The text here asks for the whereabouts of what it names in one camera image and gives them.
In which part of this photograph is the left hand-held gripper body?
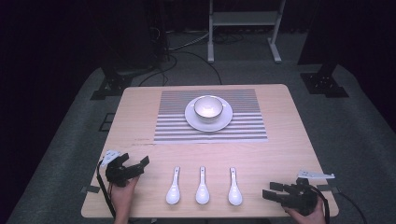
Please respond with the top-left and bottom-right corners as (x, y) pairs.
(100, 149), (140, 189)

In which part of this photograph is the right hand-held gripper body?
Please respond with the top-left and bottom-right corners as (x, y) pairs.
(281, 169), (336, 217)

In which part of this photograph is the person's right hand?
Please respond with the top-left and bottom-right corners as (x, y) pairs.
(283, 195), (328, 224)

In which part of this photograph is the person's left hand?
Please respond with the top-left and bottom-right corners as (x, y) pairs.
(110, 175), (140, 219)

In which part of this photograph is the grey tape strip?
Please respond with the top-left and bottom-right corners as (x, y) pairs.
(79, 185), (101, 194)
(317, 184), (341, 194)

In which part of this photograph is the white ceramic spoon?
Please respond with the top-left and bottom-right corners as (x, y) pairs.
(165, 165), (181, 206)
(195, 165), (211, 205)
(227, 166), (244, 207)

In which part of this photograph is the grey striped placemat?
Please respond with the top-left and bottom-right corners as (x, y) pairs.
(152, 89), (269, 145)

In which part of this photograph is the white round plate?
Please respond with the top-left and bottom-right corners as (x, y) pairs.
(184, 94), (234, 133)

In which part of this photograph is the black stand base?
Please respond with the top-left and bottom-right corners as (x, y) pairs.
(90, 64), (134, 101)
(299, 62), (350, 99)

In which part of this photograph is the white bowl with dark rim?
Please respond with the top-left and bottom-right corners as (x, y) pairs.
(192, 95), (224, 124)

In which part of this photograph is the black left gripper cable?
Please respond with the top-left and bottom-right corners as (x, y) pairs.
(95, 159), (118, 219)

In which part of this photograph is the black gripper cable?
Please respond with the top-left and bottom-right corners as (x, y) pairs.
(95, 159), (118, 219)
(306, 184), (331, 224)

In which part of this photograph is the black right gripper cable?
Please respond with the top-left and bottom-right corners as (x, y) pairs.
(306, 184), (331, 224)

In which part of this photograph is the thin black cable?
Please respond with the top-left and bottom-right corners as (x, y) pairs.
(337, 191), (370, 224)

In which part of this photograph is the black floor cable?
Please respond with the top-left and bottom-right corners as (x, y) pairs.
(137, 49), (224, 88)

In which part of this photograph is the light grey floor cable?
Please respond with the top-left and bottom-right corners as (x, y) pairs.
(167, 31), (210, 52)

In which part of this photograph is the white metal stand frame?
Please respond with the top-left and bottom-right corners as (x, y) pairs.
(206, 0), (287, 64)

